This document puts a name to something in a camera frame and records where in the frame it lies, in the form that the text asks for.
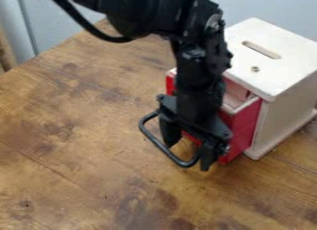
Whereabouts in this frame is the red drawer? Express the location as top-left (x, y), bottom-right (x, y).
top-left (164, 68), bottom-right (263, 166)

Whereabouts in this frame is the black metal drawer handle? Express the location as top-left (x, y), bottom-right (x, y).
top-left (138, 109), bottom-right (202, 169)

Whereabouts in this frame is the wooden object at left edge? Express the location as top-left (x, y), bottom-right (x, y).
top-left (0, 25), bottom-right (17, 73)

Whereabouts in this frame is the white wooden box cabinet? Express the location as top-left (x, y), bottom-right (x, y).
top-left (166, 17), bottom-right (317, 161)

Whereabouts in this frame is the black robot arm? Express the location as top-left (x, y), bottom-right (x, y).
top-left (52, 0), bottom-right (233, 171)

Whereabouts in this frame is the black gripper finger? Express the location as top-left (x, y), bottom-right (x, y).
top-left (198, 142), bottom-right (225, 172)
top-left (158, 115), bottom-right (182, 147)

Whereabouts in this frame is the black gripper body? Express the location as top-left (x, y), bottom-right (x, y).
top-left (158, 62), bottom-right (231, 148)

